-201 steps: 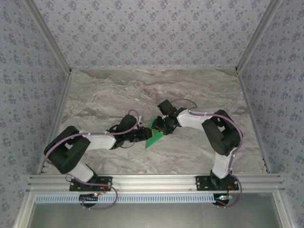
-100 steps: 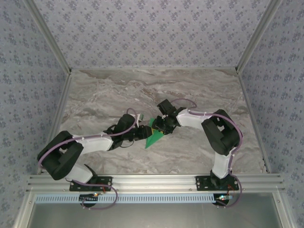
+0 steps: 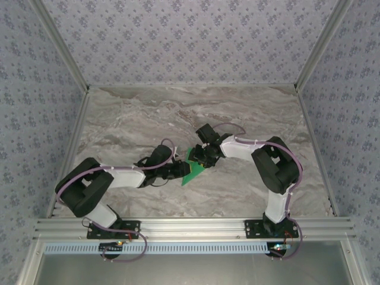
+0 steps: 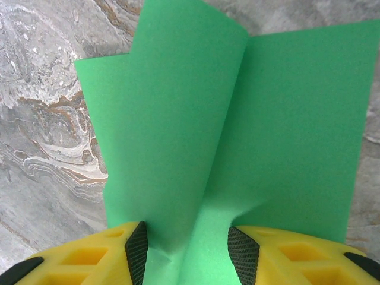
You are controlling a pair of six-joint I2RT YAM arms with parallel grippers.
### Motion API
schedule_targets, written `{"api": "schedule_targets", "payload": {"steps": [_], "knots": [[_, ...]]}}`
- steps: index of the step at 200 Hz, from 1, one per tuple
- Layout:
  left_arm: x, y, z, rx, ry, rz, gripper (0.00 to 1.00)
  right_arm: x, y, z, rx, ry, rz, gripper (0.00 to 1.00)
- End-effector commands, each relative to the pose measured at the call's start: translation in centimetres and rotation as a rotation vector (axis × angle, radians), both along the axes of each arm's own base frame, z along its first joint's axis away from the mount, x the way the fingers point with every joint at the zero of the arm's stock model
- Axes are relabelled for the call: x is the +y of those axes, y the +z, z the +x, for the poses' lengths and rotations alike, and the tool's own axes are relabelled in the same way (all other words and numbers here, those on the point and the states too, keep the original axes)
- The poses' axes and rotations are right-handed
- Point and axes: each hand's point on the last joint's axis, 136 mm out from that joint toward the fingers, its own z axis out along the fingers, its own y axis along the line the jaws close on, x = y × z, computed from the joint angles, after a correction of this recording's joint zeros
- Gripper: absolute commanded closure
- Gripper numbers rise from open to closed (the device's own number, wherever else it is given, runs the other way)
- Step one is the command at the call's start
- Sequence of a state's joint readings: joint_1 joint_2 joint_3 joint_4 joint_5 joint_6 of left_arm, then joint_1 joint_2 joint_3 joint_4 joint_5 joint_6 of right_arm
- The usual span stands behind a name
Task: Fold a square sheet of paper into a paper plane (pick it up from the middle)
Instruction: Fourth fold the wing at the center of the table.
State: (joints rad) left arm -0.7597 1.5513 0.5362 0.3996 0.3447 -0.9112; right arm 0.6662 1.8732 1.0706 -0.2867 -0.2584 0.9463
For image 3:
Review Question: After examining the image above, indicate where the green cloth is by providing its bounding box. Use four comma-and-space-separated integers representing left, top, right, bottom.
180, 147, 207, 187

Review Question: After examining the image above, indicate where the aluminium cross beam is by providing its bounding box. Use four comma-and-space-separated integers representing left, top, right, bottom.
33, 217, 357, 241

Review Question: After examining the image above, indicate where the left small circuit board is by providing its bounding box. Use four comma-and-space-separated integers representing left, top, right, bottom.
99, 241, 124, 254

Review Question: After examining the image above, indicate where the small circuit board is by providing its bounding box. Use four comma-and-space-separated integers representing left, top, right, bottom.
268, 242, 293, 257
99, 241, 124, 254

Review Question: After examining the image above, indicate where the right small circuit board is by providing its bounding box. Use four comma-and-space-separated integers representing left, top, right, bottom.
268, 242, 293, 257

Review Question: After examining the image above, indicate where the left gripper thin black cable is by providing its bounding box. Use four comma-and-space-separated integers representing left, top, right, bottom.
134, 156, 169, 188

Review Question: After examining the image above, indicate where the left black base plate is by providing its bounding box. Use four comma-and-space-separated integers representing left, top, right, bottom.
86, 220, 141, 240

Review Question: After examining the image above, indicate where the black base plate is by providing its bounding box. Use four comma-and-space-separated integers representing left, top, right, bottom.
86, 220, 141, 240
243, 219, 298, 240

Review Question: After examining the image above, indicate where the aluminium back rail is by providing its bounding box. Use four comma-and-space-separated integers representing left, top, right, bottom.
87, 83, 298, 89

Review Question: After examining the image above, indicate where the slotted white cable duct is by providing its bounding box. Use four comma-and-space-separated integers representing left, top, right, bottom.
43, 241, 294, 255

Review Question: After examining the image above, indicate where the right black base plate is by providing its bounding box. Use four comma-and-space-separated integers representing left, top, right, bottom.
243, 219, 298, 240

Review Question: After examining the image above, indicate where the left aluminium side rail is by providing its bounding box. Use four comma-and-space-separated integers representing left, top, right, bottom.
46, 88, 91, 219

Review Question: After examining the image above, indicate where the aluminium side rail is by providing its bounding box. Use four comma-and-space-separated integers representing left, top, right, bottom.
46, 88, 91, 219
294, 85, 341, 218

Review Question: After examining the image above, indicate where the right aluminium side rail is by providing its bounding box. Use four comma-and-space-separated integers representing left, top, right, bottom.
294, 85, 341, 218

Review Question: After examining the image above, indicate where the right aluminium corner post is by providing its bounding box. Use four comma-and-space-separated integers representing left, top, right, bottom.
293, 0, 356, 90

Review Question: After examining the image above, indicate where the aluminium corner post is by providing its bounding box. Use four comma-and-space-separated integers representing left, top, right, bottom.
29, 0, 91, 93
293, 0, 356, 90

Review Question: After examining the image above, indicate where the left aluminium corner post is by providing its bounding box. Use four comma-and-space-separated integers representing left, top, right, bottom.
29, 0, 91, 93

